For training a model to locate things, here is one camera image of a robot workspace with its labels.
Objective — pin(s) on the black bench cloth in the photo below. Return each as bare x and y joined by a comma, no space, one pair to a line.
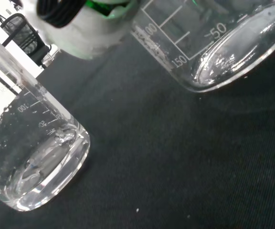
175,155

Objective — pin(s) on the black mesh chair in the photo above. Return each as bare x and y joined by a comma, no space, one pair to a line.
24,38

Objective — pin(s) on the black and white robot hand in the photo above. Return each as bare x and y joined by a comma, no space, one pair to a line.
85,31

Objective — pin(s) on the clear 200 mL glass beaker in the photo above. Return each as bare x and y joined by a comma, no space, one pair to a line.
27,133

